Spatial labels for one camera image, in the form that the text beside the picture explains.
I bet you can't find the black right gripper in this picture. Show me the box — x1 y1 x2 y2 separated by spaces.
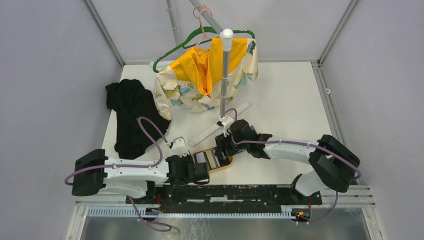
214 130 249 159

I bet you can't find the yellow box of cards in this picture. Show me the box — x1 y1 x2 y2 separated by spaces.
192 147 233 171

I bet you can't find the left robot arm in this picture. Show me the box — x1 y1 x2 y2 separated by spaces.
65 149 210 204

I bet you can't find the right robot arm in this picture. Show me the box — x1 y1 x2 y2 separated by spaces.
215 119 362 204

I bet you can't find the white clothes rack stand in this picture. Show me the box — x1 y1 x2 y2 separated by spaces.
149 0 253 148

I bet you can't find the yellow dinosaur print shirt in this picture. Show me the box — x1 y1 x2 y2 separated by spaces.
153 38 258 120

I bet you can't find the black garment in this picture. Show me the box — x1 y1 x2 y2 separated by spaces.
105 79 171 160

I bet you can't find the green clothes hanger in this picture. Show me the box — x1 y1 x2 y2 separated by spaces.
151 26 256 73

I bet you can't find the pink clothes hanger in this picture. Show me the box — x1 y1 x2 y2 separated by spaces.
193 4 213 48

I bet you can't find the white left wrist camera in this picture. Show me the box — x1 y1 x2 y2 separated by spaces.
166 136 191 158

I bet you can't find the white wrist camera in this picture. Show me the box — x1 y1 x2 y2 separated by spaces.
217 116 235 137
166 136 191 158

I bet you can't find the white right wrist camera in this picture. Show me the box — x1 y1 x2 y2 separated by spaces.
217 116 235 137

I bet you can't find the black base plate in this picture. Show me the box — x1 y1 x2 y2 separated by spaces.
133 184 323 214

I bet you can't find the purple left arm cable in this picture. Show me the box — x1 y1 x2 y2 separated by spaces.
64 116 173 233

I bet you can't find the white slotted cable duct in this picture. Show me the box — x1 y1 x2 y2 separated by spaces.
86 206 297 220

